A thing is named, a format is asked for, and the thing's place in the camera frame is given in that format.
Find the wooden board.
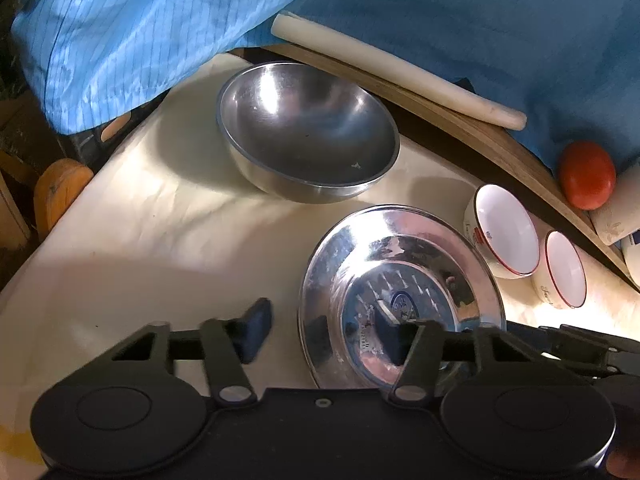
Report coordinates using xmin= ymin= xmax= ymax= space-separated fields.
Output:
xmin=240 ymin=45 xmax=640 ymax=291

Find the white and blue container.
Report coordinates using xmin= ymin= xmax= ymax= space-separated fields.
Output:
xmin=620 ymin=230 xmax=640 ymax=286

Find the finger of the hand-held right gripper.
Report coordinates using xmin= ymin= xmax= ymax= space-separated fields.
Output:
xmin=506 ymin=322 xmax=608 ymax=376

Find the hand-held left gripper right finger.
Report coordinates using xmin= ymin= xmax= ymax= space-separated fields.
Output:
xmin=374 ymin=306 xmax=543 ymax=406

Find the large stainless steel bowl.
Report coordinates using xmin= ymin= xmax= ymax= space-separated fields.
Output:
xmin=216 ymin=62 xmax=401 ymax=205

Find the orange-red round fruit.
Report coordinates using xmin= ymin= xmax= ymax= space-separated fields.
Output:
xmin=558 ymin=141 xmax=617 ymax=211

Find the white table cloth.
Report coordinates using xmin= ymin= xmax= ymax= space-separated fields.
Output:
xmin=0 ymin=52 xmax=640 ymax=461

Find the white red-rimmed enamel bowl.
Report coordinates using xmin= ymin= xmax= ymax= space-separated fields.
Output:
xmin=531 ymin=230 xmax=588 ymax=309
xmin=463 ymin=183 xmax=541 ymax=280

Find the white cylinder container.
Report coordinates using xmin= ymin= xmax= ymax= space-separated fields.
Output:
xmin=590 ymin=162 xmax=640 ymax=246

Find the stainless steel plate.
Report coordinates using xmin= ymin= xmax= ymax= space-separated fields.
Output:
xmin=297 ymin=205 xmax=507 ymax=391

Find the person's right hand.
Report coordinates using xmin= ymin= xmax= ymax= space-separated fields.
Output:
xmin=607 ymin=437 xmax=640 ymax=478

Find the orange rounded object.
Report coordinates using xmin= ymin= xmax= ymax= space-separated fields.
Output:
xmin=33 ymin=158 xmax=95 ymax=241

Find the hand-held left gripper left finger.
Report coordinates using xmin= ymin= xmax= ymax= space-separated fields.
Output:
xmin=111 ymin=298 xmax=273 ymax=407

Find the white rolling pin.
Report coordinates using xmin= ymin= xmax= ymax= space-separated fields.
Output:
xmin=271 ymin=12 xmax=527 ymax=131

